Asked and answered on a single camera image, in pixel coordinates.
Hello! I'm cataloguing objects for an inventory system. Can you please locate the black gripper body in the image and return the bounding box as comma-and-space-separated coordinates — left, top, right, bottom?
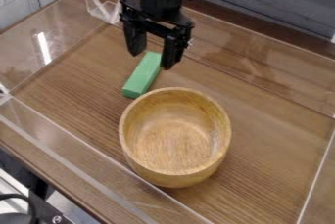
120, 0, 194, 39

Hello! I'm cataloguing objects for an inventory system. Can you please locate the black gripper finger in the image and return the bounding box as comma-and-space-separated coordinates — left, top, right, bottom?
160, 35, 188, 69
123, 21, 145, 57

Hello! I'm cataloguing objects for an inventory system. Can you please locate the green rectangular block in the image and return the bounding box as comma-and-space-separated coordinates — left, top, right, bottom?
121, 52, 160, 99

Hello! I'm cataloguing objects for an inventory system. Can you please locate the brown wooden bowl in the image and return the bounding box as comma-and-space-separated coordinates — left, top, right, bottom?
119, 87, 231, 188

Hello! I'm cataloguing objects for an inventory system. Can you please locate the clear acrylic corner bracket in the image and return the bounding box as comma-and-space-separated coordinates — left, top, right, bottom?
84, 0, 121, 24

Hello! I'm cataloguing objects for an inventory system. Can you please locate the black cable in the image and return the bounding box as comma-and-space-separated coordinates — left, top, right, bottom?
0, 194, 44, 224

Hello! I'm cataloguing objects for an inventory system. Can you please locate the black metal bracket with screw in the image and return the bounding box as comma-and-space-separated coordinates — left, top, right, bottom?
27, 191, 73, 224

